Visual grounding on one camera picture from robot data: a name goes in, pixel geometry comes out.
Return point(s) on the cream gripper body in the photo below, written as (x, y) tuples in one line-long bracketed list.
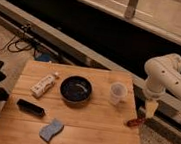
[(151, 107)]

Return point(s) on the red pepper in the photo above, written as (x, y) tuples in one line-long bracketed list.
[(135, 122)]

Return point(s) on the blue sponge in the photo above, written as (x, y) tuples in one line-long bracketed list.
[(49, 131)]

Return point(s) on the white bottle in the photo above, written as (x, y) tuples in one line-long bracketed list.
[(44, 84)]

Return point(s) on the clear plastic cup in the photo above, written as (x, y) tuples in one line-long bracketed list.
[(118, 92)]

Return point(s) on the blue object on floor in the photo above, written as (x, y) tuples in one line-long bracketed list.
[(43, 57)]

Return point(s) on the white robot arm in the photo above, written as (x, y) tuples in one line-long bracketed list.
[(163, 72)]

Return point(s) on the dark blue bowl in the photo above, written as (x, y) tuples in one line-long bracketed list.
[(76, 89)]

